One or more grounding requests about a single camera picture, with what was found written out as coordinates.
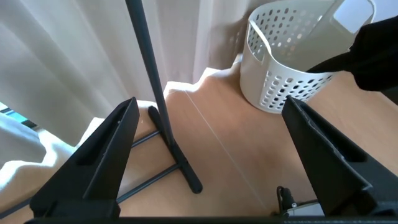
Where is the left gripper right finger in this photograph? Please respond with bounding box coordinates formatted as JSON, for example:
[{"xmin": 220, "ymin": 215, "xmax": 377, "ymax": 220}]
[{"xmin": 281, "ymin": 95, "xmax": 398, "ymax": 217}]

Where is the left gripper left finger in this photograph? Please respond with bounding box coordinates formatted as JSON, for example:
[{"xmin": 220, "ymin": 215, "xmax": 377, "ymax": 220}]
[{"xmin": 29, "ymin": 96, "xmax": 141, "ymax": 218}]

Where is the black garment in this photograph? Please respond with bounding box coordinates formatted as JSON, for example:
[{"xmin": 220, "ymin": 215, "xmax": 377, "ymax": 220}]
[{"xmin": 306, "ymin": 15, "xmax": 398, "ymax": 91}]

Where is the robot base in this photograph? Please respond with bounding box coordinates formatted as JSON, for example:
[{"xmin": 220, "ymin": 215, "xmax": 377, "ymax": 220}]
[{"xmin": 270, "ymin": 185, "xmax": 326, "ymax": 218}]

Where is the white laundry basket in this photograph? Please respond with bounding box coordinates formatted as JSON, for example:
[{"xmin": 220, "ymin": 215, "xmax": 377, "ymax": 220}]
[{"xmin": 239, "ymin": 0, "xmax": 376, "ymax": 114}]

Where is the black clothes rack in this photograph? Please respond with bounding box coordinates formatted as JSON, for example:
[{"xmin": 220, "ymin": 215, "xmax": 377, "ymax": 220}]
[{"xmin": 0, "ymin": 0, "xmax": 203, "ymax": 220}]

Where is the window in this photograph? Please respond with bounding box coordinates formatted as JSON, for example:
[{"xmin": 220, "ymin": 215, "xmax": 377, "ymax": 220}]
[{"xmin": 0, "ymin": 101, "xmax": 38, "ymax": 129}]

